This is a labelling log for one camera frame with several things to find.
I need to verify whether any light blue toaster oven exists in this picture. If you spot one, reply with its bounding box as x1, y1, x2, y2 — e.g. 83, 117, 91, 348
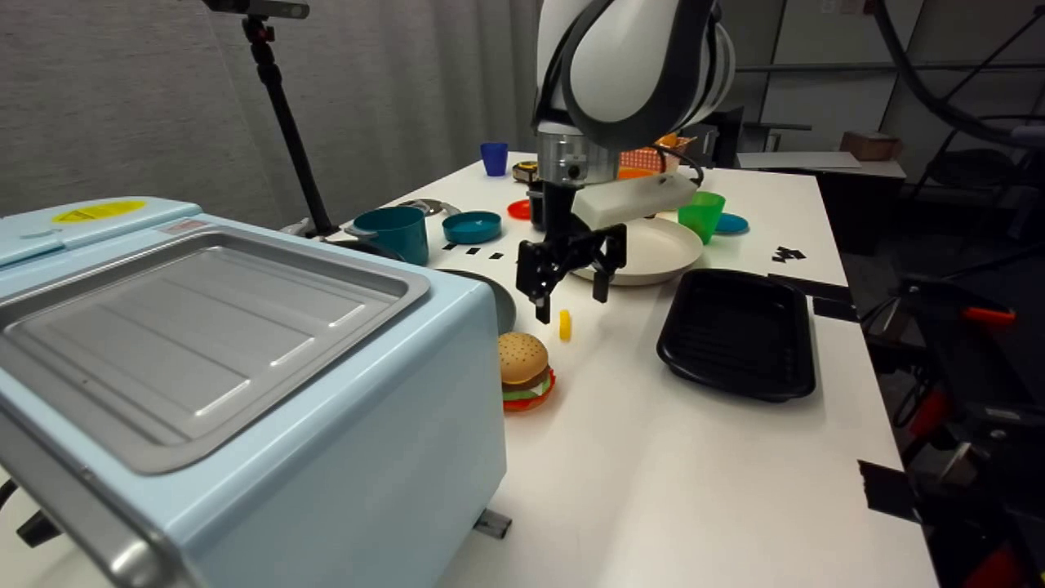
0, 193, 513, 588

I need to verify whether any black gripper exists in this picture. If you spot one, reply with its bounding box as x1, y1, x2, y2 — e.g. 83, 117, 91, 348
513, 183, 631, 328

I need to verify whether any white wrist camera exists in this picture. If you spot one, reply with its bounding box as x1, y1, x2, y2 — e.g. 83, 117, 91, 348
571, 164, 697, 237

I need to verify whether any red handle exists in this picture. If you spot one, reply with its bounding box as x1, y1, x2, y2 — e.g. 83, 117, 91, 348
960, 305, 1023, 334

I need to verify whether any brown cardboard box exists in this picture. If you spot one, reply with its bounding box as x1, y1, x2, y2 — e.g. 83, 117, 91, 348
840, 127, 903, 167

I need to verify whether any grey background table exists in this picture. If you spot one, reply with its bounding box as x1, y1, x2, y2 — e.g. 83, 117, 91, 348
736, 147, 909, 183

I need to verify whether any black cable bundle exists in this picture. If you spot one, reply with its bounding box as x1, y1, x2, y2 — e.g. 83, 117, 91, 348
861, 0, 1045, 160

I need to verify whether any grey curtain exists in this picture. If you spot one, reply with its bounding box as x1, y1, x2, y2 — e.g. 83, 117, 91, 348
0, 0, 564, 237

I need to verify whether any black tape patch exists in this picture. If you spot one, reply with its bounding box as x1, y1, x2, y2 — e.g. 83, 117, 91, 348
856, 462, 923, 527
764, 271, 859, 323

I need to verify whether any toy burger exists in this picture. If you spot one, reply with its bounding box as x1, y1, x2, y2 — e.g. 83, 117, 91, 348
497, 330, 559, 418

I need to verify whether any green plastic cup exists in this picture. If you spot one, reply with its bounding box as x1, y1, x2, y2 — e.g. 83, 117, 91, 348
675, 191, 727, 249

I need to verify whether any black rectangular tray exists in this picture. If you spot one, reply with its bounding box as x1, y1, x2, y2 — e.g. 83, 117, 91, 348
652, 267, 819, 407

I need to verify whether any teal plastic mug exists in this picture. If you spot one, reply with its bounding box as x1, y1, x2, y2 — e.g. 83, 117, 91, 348
350, 206, 431, 267

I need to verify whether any beige round plate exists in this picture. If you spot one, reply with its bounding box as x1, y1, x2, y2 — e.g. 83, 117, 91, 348
567, 215, 709, 292

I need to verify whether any teal plastic bowl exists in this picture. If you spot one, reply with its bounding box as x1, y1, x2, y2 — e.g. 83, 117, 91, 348
442, 208, 507, 249

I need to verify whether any black chair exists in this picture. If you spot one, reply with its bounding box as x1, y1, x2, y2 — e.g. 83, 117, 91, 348
909, 110, 1045, 224

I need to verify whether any dark blue plastic cup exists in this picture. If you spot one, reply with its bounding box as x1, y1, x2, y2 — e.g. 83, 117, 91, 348
476, 141, 513, 179

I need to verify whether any black tripod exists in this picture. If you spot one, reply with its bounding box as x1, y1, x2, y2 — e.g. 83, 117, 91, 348
239, 15, 339, 242

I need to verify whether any silver metal dish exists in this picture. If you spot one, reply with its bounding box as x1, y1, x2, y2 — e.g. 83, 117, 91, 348
390, 196, 464, 224

